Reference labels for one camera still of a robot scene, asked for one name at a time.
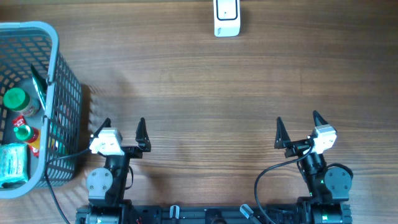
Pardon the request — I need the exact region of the green 3M gloves packet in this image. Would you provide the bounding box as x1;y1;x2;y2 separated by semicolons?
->
30;64;48;110

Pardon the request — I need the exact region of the red coffee stick sachet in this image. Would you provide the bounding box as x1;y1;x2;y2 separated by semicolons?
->
12;115;40;157

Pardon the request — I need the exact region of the white barcode scanner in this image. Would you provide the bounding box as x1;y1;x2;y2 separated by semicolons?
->
213;0;241;37

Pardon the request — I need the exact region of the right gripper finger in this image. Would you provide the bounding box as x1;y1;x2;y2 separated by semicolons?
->
274;116;291;149
313;110;328;126

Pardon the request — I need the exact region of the grey plastic shopping basket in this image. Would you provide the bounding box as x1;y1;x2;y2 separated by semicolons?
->
1;21;83;199

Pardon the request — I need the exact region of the right camera black cable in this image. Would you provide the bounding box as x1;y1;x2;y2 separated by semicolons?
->
254;143;315;224

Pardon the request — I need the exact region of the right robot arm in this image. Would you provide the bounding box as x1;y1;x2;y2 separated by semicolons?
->
266;111;353;224

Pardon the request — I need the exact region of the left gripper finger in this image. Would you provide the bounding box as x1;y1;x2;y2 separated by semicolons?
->
136;118;151;149
92;118;111;138

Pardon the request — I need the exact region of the red sauce bottle green cap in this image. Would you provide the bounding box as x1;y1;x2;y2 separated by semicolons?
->
13;124;40;153

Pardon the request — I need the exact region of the left camera black cable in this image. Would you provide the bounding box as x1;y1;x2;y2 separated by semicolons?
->
44;147;91;224

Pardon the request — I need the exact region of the green lid jar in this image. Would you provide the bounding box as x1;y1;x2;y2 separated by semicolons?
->
3;88;40;117

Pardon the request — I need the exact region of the camera black cable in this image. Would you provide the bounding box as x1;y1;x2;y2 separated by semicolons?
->
44;147;91;224
254;143;315;224

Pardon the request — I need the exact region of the teal wet wipes pack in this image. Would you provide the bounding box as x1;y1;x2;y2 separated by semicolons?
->
1;143;29;188

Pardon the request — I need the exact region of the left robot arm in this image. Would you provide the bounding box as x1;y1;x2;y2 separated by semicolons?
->
76;118;151;224

